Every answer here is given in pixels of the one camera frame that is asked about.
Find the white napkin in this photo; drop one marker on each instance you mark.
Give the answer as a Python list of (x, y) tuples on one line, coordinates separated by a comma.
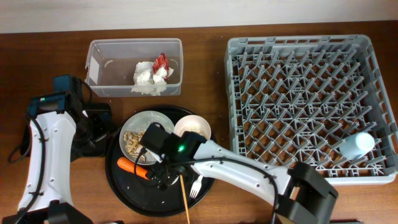
[(147, 81)]

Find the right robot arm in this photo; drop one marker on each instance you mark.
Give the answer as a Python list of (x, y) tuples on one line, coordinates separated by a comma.
[(298, 195)]

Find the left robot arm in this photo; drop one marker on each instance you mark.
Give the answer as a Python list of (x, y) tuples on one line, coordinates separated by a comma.
[(47, 197)]

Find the wooden chopstick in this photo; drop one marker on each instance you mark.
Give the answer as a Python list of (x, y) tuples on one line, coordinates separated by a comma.
[(185, 200)]

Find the orange carrot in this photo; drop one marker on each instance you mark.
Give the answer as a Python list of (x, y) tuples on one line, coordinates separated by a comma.
[(129, 166)]

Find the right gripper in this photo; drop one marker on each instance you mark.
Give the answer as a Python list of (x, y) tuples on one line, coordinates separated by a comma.
[(160, 169)]

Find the light blue cup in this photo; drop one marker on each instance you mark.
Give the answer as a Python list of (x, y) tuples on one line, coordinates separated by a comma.
[(357, 145)]

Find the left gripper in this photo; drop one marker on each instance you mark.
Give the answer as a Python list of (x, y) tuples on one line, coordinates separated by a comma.
[(106, 129)]

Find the white plastic fork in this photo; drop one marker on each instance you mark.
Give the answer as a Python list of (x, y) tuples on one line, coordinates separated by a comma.
[(196, 186)]

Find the grey plate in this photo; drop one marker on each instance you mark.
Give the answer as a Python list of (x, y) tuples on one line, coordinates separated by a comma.
[(139, 123)]

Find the wrapper with red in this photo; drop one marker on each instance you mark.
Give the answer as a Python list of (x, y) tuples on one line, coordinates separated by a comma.
[(161, 63)]

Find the round black tray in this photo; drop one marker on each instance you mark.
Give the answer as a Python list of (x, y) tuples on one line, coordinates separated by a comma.
[(151, 201)]

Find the pink bowl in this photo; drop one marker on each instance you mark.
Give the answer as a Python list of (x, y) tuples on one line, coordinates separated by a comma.
[(193, 123)]

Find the food scraps pile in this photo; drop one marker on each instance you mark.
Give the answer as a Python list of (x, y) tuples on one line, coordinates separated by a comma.
[(132, 147)]

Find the grey dishwasher rack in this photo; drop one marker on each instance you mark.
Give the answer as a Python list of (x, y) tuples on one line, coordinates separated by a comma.
[(294, 99)]

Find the black rectangular tray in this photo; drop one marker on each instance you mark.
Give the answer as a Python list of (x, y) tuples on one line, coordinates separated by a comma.
[(62, 131)]

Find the clear plastic bin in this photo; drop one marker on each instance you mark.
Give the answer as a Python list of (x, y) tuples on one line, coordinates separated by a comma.
[(111, 64)]

